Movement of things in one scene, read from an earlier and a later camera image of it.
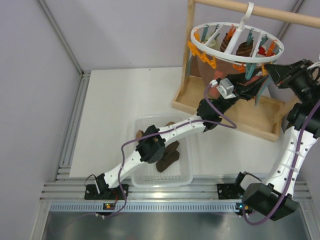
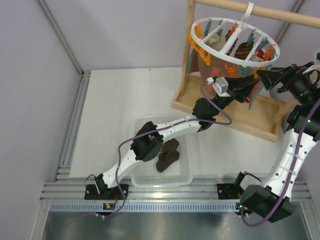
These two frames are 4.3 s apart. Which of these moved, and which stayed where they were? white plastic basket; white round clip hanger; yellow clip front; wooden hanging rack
Moved: white round clip hanger; yellow clip front
Stayed: wooden hanging rack; white plastic basket
